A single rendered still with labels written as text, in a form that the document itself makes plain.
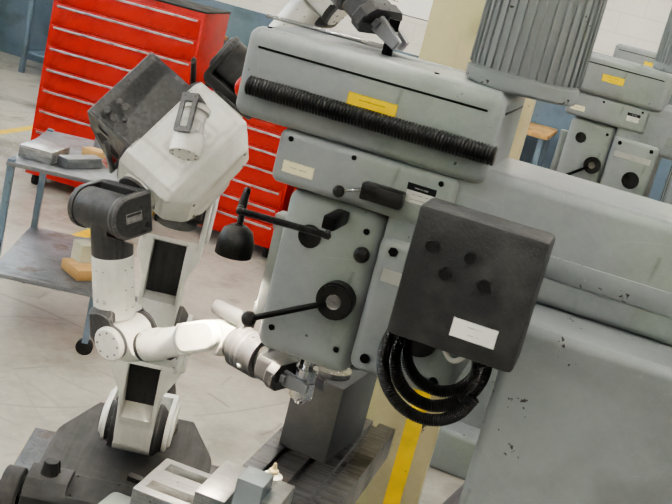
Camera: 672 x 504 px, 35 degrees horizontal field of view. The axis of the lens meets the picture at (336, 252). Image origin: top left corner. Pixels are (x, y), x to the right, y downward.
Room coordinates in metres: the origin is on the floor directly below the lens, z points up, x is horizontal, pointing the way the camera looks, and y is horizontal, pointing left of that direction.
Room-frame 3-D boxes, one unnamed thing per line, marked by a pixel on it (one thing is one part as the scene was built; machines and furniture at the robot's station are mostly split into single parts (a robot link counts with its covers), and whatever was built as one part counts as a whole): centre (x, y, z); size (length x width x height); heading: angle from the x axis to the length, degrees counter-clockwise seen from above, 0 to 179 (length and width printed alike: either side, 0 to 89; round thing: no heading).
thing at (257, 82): (1.83, 0.00, 1.79); 0.45 x 0.04 x 0.04; 76
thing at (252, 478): (1.81, 0.04, 1.07); 0.06 x 0.05 x 0.06; 167
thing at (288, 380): (1.95, 0.02, 1.24); 0.06 x 0.02 x 0.03; 57
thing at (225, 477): (1.82, 0.10, 1.05); 0.15 x 0.06 x 0.04; 167
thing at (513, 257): (1.58, -0.21, 1.62); 0.20 x 0.09 x 0.21; 76
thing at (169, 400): (2.77, 0.42, 0.68); 0.21 x 0.20 x 0.13; 5
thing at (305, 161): (1.96, -0.04, 1.68); 0.34 x 0.24 x 0.10; 76
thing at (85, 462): (2.74, 0.42, 0.59); 0.64 x 0.52 x 0.33; 5
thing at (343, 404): (2.33, -0.07, 1.06); 0.22 x 0.12 x 0.20; 159
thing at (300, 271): (1.97, -0.01, 1.47); 0.21 x 0.19 x 0.32; 166
